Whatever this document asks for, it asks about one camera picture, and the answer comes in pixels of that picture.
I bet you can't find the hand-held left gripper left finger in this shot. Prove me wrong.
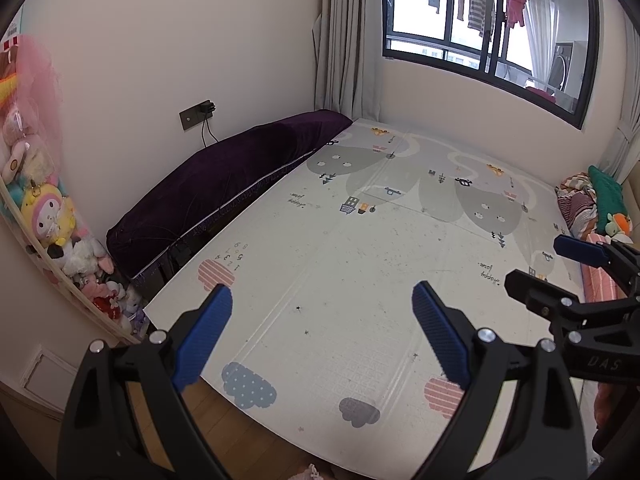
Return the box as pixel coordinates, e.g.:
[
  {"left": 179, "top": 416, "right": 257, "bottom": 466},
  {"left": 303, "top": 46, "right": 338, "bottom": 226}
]
[{"left": 57, "top": 284, "right": 236, "bottom": 480}]

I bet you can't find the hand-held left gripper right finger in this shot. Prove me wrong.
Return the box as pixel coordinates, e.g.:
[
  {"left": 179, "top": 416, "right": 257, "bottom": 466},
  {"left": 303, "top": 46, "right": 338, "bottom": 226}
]
[{"left": 410, "top": 281, "right": 587, "bottom": 480}]

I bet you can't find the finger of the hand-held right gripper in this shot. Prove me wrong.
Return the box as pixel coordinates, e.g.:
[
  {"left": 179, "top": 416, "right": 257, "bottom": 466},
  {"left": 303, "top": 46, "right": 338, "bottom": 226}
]
[
  {"left": 504, "top": 269, "right": 640, "bottom": 333},
  {"left": 552, "top": 234, "right": 640, "bottom": 286}
]

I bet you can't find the striped blanket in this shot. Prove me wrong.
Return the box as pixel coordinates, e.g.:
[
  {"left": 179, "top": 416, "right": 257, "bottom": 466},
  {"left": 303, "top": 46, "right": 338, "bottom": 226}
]
[{"left": 556, "top": 172, "right": 598, "bottom": 238}]

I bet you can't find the green plush toy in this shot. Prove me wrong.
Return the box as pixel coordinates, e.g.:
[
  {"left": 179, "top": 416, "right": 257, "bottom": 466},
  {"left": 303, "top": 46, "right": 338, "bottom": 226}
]
[{"left": 587, "top": 165, "right": 626, "bottom": 223}]

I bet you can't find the beige curtain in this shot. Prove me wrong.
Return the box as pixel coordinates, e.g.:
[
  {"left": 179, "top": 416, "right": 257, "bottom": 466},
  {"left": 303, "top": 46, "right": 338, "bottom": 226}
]
[
  {"left": 312, "top": 0, "right": 383, "bottom": 121},
  {"left": 602, "top": 25, "right": 640, "bottom": 186}
]

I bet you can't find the printed foam play mat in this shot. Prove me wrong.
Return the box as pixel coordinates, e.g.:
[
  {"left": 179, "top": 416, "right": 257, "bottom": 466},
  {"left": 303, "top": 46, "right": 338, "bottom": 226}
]
[{"left": 145, "top": 119, "right": 586, "bottom": 471}]

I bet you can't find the purple velvet bolster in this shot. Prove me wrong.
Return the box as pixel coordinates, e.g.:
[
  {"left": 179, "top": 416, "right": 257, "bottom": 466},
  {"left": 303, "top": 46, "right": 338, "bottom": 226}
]
[{"left": 106, "top": 109, "right": 353, "bottom": 281}]

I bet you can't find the pink frilly cloth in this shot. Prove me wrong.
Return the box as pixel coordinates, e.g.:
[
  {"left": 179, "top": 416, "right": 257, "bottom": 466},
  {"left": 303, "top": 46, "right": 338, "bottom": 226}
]
[{"left": 295, "top": 462, "right": 331, "bottom": 480}]

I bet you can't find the washing machine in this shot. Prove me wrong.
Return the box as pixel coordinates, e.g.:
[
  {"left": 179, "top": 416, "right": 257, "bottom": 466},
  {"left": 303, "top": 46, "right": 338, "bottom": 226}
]
[{"left": 547, "top": 40, "right": 588, "bottom": 111}]

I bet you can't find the black framed window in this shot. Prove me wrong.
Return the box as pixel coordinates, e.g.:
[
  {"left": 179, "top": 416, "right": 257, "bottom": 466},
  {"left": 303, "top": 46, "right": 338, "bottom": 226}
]
[{"left": 381, "top": 0, "right": 601, "bottom": 130}]

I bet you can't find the pile of plush toys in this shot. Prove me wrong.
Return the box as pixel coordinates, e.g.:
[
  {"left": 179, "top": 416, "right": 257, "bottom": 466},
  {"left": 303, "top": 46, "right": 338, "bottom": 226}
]
[{"left": 0, "top": 105, "right": 151, "bottom": 341}]

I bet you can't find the white sheer curtain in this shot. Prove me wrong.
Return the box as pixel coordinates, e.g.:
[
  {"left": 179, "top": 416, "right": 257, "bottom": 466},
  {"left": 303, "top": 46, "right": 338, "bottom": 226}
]
[{"left": 525, "top": 0, "right": 566, "bottom": 93}]

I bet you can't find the pink net fabric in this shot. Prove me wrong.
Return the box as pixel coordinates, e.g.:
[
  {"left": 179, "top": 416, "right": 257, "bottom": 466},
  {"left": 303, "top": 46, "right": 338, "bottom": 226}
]
[{"left": 0, "top": 35, "right": 63, "bottom": 181}]

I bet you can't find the white wall access panel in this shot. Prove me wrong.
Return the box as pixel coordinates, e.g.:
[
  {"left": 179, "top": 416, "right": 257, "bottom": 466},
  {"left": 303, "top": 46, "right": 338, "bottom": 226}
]
[{"left": 22, "top": 350, "right": 78, "bottom": 411}]

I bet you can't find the black charger cable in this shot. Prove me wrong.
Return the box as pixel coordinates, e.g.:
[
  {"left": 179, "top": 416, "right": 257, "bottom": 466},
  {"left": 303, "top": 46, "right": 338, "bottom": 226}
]
[{"left": 200, "top": 112, "right": 221, "bottom": 148}]

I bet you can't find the dark wall socket plate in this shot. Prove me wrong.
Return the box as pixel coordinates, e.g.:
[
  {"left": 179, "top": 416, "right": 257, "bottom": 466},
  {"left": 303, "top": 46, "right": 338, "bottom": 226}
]
[{"left": 179, "top": 102, "right": 216, "bottom": 131}]

